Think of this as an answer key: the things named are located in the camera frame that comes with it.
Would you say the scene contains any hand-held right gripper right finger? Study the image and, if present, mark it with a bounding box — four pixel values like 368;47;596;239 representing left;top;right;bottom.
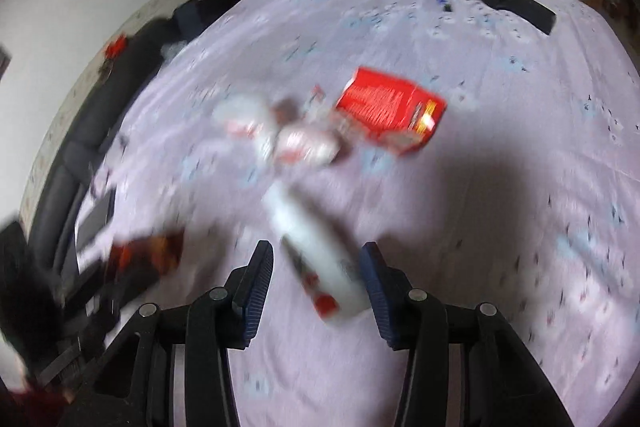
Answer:
361;241;575;427

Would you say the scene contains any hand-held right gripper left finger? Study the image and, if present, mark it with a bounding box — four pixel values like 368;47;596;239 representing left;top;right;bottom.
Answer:
59;240;275;427

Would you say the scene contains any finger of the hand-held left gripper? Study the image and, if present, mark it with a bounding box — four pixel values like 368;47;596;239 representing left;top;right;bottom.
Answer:
60;257;151;333

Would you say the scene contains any white barcode box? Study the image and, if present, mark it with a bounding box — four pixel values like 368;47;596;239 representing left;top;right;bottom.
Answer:
264;184;372;320

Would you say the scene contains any purple floral bedsheet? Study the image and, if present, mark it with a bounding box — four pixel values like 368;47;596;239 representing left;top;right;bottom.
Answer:
75;0;640;427

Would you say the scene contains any crumpled clear plastic bag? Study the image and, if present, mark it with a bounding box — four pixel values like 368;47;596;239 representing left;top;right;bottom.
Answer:
212;92;346;166

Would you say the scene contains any black sofa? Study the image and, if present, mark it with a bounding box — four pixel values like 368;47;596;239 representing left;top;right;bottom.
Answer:
20;17;177;268

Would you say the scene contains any red printed box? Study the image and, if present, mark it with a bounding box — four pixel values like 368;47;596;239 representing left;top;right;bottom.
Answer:
334;66;448;156

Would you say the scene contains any dark blue bag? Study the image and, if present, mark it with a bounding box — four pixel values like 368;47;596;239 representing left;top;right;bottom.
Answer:
172;0;246;40

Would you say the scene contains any black device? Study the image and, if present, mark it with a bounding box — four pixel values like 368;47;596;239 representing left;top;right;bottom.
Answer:
477;0;557;36

